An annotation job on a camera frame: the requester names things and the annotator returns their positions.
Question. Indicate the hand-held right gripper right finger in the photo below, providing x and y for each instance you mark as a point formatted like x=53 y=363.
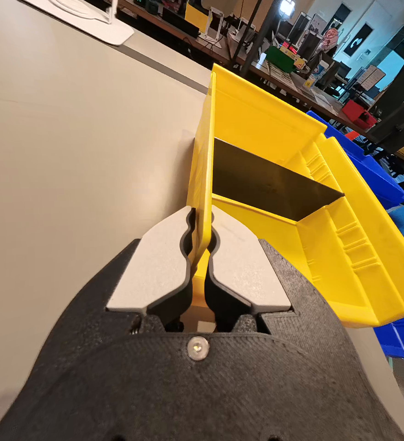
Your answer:
x=247 y=272

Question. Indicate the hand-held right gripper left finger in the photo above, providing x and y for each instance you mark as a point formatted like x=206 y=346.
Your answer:
x=150 y=269

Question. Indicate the yellow storage bin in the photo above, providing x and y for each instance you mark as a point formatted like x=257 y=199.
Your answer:
x=257 y=110

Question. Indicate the black bin divider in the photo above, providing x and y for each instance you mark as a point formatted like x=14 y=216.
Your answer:
x=264 y=182

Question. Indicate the green box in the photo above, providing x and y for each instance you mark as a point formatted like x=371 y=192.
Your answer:
x=281 y=58

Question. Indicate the white stand base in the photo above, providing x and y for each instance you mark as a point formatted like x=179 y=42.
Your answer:
x=85 y=21

